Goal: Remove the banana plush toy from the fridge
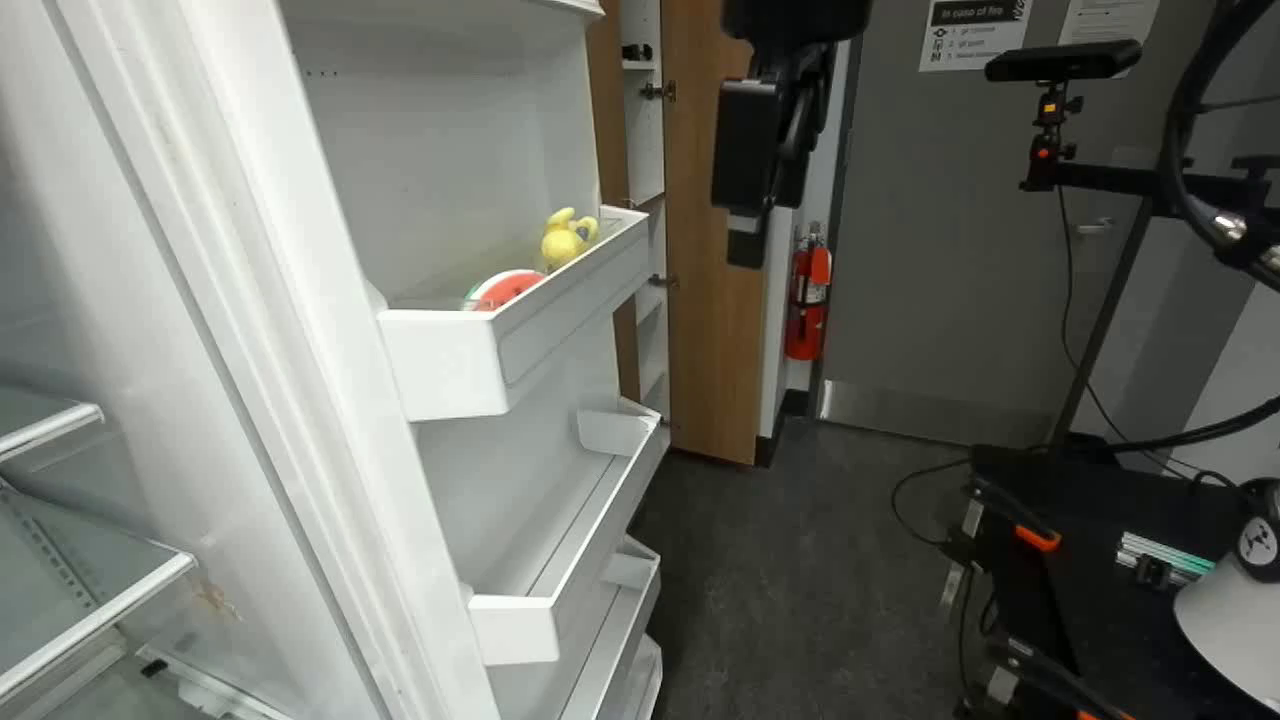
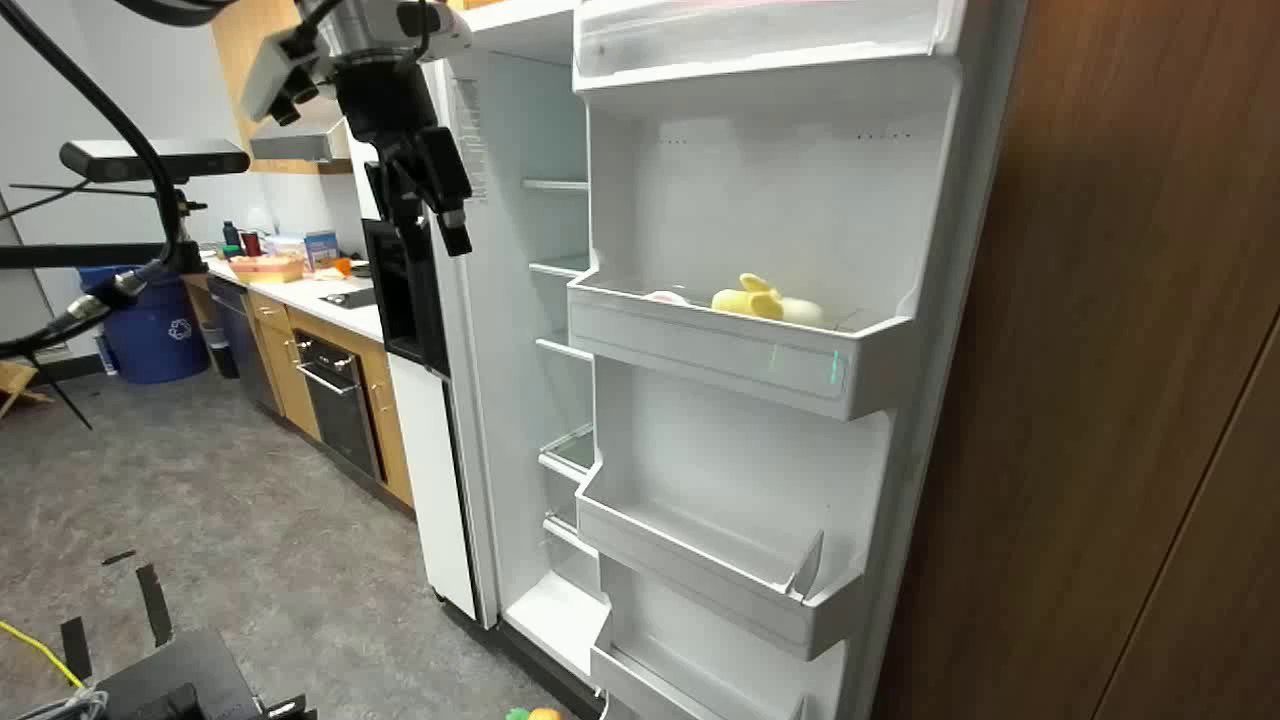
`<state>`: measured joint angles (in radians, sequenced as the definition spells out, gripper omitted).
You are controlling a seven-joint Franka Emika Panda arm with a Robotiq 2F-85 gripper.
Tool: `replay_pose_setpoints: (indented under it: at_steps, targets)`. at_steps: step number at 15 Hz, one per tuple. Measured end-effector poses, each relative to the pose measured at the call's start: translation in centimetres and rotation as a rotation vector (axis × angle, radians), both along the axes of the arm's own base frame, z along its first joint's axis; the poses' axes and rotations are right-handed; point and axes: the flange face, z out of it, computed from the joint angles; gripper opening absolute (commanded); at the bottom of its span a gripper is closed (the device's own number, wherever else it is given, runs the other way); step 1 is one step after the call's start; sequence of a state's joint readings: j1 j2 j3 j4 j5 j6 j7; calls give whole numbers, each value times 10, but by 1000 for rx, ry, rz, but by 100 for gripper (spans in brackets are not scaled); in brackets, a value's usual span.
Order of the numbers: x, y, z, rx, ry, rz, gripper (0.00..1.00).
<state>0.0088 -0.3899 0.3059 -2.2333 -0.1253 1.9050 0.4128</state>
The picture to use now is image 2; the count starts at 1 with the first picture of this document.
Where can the blue trash bin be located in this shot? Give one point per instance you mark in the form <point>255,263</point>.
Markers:
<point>155,332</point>

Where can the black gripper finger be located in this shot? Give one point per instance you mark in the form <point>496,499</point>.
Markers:
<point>445,184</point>
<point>398,184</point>

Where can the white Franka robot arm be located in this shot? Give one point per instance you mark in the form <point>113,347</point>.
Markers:
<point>364,24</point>

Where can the white fridge door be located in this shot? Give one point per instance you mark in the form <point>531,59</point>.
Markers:
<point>762,184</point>

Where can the wooden cabinet panel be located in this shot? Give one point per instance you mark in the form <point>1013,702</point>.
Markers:
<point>1133,361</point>

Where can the white freezer door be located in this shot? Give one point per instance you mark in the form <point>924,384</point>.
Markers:
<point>432,454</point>

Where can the white door bin with toys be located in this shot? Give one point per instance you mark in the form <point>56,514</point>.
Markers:
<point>723,354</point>

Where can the black water dispenser panel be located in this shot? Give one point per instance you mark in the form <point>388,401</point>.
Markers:
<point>406,302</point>

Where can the black robot cart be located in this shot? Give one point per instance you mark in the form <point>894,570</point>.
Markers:
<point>175,680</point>

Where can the glass fridge shelf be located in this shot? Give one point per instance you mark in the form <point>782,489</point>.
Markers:
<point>556,184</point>
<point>562,264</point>
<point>569,458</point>
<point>562,347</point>

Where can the grey range hood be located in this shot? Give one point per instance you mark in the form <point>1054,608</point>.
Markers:
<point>302,147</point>

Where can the blue box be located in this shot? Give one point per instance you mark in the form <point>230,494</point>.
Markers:
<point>320,250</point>

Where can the wooden wall cabinet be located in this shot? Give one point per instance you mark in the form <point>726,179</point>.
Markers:
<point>245,44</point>

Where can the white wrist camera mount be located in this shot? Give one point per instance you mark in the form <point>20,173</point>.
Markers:
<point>272,72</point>

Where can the black built-in oven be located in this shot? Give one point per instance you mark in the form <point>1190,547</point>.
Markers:
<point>342,401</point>

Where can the green yellow toy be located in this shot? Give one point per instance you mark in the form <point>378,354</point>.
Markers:
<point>536,714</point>

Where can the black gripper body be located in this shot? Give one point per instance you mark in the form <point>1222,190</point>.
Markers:
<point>385,100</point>

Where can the orange bowl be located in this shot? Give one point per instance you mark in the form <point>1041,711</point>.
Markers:
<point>265,264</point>

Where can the yellow banana plush toy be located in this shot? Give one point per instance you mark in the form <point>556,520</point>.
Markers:
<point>746,302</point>

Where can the black camera stand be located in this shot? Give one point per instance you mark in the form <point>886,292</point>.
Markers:
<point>92,255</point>

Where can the black stereo camera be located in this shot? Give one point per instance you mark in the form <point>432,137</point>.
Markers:
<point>155,158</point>

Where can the white door dairy compartment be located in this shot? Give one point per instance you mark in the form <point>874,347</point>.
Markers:
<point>762,33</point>

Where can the wooden kitchen counter cabinet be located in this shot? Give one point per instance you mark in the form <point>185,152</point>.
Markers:
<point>272,364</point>

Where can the white door bin with divider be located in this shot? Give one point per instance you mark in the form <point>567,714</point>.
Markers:
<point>693,553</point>

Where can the white low door bin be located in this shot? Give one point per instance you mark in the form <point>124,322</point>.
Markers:
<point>666,680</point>

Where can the white fridge body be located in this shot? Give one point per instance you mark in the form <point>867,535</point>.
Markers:
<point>514,401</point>

